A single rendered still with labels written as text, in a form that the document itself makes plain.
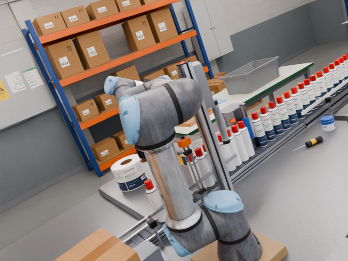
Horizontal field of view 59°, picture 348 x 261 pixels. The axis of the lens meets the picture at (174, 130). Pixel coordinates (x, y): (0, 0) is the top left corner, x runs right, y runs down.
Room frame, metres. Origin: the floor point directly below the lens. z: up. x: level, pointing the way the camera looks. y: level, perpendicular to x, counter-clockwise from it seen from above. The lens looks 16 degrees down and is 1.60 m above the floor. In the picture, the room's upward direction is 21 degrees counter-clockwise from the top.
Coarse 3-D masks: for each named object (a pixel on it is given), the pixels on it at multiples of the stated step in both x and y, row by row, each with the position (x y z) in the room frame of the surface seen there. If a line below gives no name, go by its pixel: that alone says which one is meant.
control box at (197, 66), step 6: (198, 66) 1.24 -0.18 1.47; (198, 72) 1.24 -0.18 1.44; (204, 72) 1.24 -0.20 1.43; (198, 78) 1.24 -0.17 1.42; (204, 78) 1.24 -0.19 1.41; (204, 84) 1.24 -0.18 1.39; (204, 90) 1.24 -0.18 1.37; (204, 96) 1.24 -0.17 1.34; (210, 96) 1.24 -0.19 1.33; (210, 102) 1.24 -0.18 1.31
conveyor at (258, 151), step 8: (280, 136) 1.63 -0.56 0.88; (272, 144) 1.56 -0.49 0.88; (256, 152) 1.54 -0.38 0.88; (240, 168) 1.43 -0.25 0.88; (216, 184) 1.36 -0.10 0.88; (208, 192) 1.31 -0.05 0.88; (160, 224) 1.20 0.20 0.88; (144, 232) 1.18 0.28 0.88; (152, 232) 1.16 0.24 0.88; (128, 240) 1.17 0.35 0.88; (136, 240) 1.14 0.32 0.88
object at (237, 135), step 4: (232, 128) 1.49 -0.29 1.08; (236, 128) 1.49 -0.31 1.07; (236, 132) 1.49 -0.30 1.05; (240, 132) 1.49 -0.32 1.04; (236, 136) 1.48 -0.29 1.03; (240, 136) 1.48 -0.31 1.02; (236, 140) 1.48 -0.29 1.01; (240, 140) 1.48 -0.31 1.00; (240, 144) 1.48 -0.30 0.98; (244, 144) 1.49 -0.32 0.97; (240, 148) 1.48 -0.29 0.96; (244, 148) 1.48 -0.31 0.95; (240, 152) 1.48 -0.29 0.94; (244, 152) 1.48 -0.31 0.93; (240, 156) 1.48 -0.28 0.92; (244, 156) 1.48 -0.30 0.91; (248, 156) 1.49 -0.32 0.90; (244, 160) 1.48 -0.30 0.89; (248, 160) 1.48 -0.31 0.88
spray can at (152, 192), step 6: (150, 180) 1.22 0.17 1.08; (150, 186) 1.21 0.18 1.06; (150, 192) 1.20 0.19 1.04; (156, 192) 1.21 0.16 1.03; (150, 198) 1.20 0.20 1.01; (156, 198) 1.20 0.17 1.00; (156, 204) 1.20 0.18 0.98; (162, 204) 1.21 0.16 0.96; (162, 210) 1.20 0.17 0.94; (156, 216) 1.21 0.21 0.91; (162, 216) 1.20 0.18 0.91; (162, 222) 1.20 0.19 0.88
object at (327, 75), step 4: (324, 68) 1.94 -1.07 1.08; (324, 72) 1.95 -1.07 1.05; (328, 72) 1.94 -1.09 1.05; (324, 76) 1.94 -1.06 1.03; (328, 76) 1.93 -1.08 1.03; (328, 80) 1.93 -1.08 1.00; (328, 84) 1.93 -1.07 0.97; (332, 84) 1.93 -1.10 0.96; (328, 88) 1.94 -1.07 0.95; (332, 88) 1.93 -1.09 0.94; (332, 96) 1.93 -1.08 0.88
